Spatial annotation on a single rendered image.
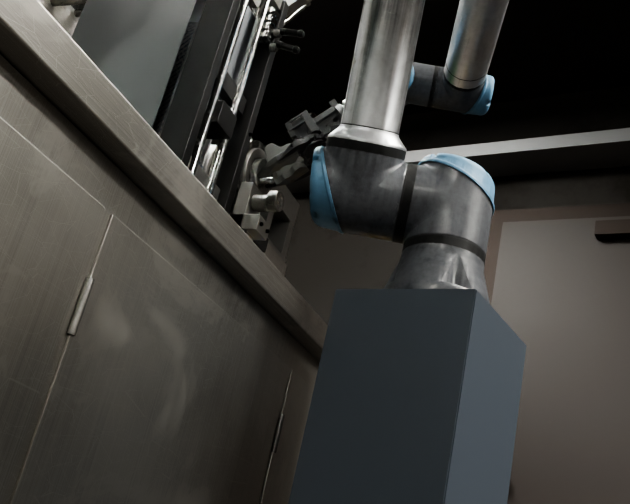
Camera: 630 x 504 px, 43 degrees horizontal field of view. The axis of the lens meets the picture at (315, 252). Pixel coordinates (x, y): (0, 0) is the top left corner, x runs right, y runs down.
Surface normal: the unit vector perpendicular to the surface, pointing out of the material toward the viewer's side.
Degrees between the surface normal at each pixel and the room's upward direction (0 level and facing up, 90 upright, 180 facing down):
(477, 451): 90
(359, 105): 115
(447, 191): 90
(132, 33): 90
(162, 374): 90
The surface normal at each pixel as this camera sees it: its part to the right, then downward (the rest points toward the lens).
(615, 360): -0.51, -0.43
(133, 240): 0.92, 0.06
